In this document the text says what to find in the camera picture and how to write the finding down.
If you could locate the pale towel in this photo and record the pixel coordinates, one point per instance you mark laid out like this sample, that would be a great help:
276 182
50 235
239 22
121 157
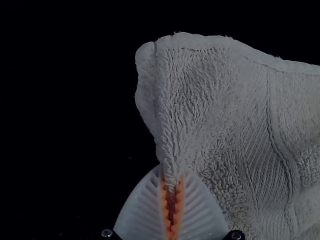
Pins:
225 112

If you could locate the black mat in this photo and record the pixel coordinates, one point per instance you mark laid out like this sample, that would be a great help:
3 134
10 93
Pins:
62 100

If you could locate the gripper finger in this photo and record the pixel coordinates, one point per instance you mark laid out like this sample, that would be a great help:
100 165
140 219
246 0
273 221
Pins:
142 212
195 212

